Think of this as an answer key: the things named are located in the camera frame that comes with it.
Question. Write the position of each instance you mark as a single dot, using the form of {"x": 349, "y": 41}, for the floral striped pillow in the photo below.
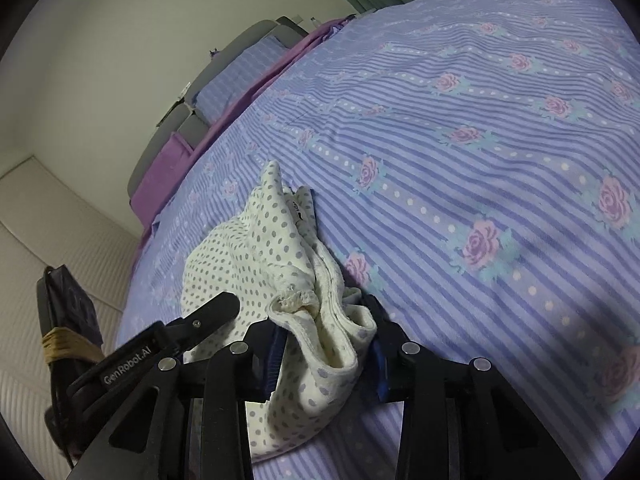
{"x": 235, "y": 77}

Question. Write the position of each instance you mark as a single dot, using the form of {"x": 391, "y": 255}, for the grey padded headboard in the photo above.
{"x": 165, "y": 140}

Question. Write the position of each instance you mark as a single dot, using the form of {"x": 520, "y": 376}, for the purple pillow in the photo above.
{"x": 162, "y": 175}

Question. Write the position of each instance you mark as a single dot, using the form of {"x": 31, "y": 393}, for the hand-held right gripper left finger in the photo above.
{"x": 276, "y": 360}

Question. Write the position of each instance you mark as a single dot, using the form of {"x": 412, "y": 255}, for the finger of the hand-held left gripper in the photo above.
{"x": 215, "y": 310}
{"x": 301, "y": 210}

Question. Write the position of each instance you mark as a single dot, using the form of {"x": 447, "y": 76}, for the white louvred wardrobe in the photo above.
{"x": 60, "y": 230}

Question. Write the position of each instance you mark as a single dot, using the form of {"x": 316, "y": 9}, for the purple bed sheet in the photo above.
{"x": 250, "y": 95}

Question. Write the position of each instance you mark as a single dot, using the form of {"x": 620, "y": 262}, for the white dotted long-sleeve shirt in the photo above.
{"x": 240, "y": 260}

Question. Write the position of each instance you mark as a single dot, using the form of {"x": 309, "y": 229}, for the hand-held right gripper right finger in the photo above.
{"x": 382, "y": 380}

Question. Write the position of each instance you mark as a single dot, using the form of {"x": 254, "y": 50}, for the floral striped bed blanket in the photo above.
{"x": 450, "y": 160}

